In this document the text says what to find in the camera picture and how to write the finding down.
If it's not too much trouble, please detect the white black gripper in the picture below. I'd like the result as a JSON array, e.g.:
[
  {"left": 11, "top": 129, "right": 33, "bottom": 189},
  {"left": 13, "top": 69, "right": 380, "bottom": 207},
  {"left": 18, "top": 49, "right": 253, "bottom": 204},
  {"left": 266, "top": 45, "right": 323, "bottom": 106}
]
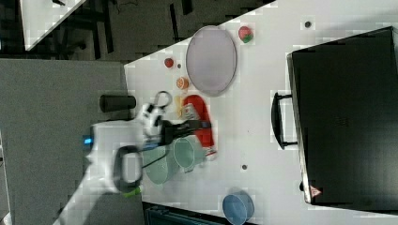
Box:
[{"left": 137, "top": 103, "right": 211, "bottom": 145}]

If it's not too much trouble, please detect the red plush ketchup bottle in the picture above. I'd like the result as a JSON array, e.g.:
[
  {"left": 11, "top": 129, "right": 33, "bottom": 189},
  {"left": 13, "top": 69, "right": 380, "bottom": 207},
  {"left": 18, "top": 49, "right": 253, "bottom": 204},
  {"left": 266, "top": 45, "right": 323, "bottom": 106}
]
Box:
[{"left": 183, "top": 95, "right": 218, "bottom": 161}]

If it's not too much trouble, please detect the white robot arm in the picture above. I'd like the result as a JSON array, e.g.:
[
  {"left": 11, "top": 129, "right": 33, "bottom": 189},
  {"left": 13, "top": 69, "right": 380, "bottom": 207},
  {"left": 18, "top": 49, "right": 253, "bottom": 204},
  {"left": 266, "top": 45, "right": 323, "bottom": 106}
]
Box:
[{"left": 53, "top": 103, "right": 211, "bottom": 225}]

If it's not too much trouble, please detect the pale green strainer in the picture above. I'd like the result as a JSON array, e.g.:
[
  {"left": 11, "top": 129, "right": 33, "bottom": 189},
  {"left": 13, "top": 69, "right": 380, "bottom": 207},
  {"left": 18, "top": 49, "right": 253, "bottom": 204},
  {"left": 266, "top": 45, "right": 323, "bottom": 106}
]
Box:
[{"left": 174, "top": 135, "right": 206, "bottom": 173}]

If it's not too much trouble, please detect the yellow banana toy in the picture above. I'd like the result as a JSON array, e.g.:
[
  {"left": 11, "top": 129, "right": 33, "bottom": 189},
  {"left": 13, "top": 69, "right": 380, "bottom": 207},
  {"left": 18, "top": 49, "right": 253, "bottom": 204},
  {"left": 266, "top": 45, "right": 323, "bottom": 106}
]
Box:
[{"left": 174, "top": 96, "right": 183, "bottom": 118}]

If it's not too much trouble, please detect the pale green cup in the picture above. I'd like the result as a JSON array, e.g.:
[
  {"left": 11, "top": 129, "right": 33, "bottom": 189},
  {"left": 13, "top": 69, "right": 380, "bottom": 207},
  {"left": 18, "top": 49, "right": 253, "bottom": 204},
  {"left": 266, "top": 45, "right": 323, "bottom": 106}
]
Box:
[{"left": 143, "top": 146, "right": 179, "bottom": 185}]

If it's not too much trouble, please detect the orange slice toy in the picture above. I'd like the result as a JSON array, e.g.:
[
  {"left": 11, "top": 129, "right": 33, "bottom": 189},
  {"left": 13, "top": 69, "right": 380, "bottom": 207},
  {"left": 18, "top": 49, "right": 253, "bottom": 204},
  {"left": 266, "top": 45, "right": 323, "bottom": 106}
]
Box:
[{"left": 176, "top": 77, "right": 190, "bottom": 90}]

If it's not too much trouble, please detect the small red apple toy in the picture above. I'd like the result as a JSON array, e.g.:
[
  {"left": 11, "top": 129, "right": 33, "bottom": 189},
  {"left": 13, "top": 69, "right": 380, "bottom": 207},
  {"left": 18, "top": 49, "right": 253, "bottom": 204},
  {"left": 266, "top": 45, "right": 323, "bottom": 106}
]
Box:
[{"left": 164, "top": 58, "right": 174, "bottom": 68}]

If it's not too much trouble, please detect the grey round plate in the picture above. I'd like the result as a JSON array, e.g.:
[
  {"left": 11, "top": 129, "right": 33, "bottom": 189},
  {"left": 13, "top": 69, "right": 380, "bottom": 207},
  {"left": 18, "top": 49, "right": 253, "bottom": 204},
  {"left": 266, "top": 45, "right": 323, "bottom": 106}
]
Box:
[{"left": 186, "top": 25, "right": 237, "bottom": 97}]

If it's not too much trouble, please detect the blue bowl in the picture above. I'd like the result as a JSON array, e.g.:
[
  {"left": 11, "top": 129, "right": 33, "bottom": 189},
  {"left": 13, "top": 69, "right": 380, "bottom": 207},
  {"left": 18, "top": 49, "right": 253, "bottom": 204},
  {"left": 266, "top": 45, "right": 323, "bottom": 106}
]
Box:
[{"left": 222, "top": 187, "right": 254, "bottom": 225}]

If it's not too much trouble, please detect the red strawberry toy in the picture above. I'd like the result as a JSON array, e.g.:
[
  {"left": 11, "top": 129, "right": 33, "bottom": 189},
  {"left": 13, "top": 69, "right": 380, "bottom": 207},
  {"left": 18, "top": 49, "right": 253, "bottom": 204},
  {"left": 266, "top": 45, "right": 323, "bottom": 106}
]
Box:
[{"left": 238, "top": 26, "right": 253, "bottom": 43}]

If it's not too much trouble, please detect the black oven appliance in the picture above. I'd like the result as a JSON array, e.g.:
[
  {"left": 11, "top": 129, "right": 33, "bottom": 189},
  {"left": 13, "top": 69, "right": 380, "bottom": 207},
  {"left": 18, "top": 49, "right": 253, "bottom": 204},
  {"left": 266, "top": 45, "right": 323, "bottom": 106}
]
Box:
[{"left": 287, "top": 26, "right": 398, "bottom": 214}]

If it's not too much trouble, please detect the black cable loop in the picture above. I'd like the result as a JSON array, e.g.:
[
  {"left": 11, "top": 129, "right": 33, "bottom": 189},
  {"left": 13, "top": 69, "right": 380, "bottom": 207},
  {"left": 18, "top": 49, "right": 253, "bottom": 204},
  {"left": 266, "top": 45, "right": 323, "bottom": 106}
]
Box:
[{"left": 153, "top": 90, "right": 173, "bottom": 110}]

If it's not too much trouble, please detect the black cylinder post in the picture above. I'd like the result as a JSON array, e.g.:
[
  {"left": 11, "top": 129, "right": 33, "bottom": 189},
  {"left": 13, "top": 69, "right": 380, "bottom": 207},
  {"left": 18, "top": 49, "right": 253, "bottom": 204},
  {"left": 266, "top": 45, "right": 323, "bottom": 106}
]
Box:
[{"left": 99, "top": 95, "right": 136, "bottom": 113}]

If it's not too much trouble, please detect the black oven door handle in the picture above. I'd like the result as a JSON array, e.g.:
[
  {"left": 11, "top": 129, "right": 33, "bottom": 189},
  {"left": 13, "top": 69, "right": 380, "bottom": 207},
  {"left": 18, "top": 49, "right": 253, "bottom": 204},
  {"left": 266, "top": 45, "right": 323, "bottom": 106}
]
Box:
[{"left": 271, "top": 93, "right": 297, "bottom": 149}]

